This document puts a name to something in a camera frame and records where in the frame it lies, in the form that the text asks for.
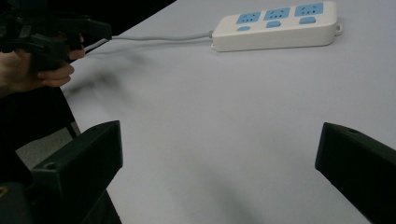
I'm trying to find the grey power strip cable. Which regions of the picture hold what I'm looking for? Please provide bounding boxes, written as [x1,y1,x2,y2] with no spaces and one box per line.
[83,30,216,54]

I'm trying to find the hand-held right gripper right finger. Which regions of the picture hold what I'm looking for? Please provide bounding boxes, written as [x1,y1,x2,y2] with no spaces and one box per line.
[314,121,396,224]

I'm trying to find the white power strip blue sockets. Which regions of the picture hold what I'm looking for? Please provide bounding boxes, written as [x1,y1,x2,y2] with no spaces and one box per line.
[210,0,344,53]

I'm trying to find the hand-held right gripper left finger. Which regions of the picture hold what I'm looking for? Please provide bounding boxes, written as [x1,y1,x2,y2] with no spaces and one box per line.
[31,119,124,224]

